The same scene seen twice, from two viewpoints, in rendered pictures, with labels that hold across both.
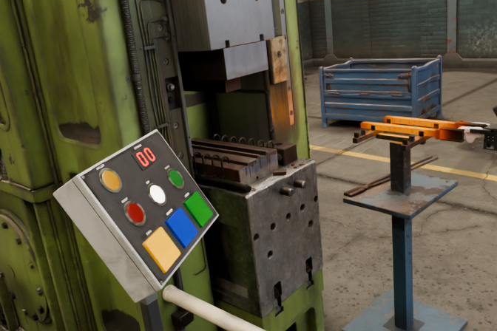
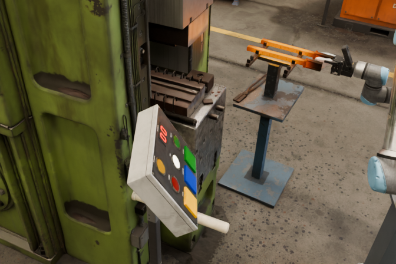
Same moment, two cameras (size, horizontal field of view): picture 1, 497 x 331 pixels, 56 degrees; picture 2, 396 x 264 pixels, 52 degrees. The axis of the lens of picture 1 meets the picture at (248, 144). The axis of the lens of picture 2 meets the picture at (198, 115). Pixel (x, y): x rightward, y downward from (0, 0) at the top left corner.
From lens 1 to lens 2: 74 cm
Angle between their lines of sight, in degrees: 28
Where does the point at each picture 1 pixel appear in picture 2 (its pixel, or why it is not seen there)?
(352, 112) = not seen: outside the picture
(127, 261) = (177, 217)
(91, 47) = (92, 33)
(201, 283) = not seen: hidden behind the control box
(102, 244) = (160, 209)
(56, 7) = not seen: outside the picture
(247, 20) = not seen: outside the picture
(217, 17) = (187, 2)
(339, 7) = not seen: outside the picture
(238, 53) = (195, 24)
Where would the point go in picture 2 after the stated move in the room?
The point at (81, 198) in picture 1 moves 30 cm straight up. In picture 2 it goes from (151, 185) to (146, 98)
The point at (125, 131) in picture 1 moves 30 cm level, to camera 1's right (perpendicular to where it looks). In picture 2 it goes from (118, 96) to (197, 83)
